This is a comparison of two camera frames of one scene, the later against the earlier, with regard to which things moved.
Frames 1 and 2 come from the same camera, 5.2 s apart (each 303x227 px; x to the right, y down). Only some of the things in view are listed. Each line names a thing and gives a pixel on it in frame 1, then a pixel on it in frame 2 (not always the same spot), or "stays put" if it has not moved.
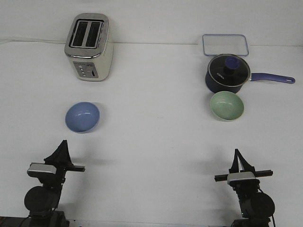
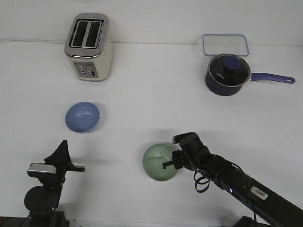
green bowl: x=227 y=105 → x=153 y=162
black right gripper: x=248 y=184 → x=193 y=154
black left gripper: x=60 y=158 stays put
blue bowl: x=82 y=117 stays put
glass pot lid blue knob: x=229 y=70 stays put
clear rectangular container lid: x=214 y=44 stays put
